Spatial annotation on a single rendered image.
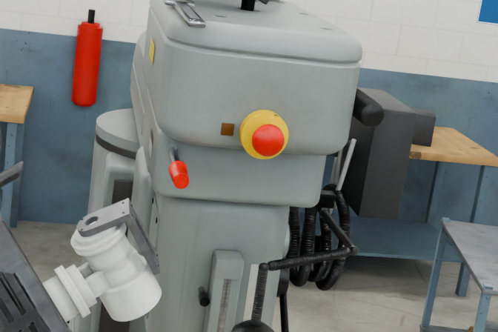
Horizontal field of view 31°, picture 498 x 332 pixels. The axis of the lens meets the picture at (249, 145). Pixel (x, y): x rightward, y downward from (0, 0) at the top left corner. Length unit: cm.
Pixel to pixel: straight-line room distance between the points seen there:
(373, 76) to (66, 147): 201
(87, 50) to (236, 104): 432
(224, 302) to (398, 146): 51
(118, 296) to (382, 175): 75
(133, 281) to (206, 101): 25
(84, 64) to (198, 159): 423
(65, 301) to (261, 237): 40
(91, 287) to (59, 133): 467
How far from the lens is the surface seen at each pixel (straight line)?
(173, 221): 130
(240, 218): 130
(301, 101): 113
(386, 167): 165
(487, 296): 345
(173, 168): 111
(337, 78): 114
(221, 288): 129
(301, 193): 127
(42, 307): 82
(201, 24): 103
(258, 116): 110
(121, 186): 175
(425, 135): 533
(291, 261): 121
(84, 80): 545
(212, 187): 124
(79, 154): 570
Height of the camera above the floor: 202
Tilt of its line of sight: 14 degrees down
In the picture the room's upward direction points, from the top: 8 degrees clockwise
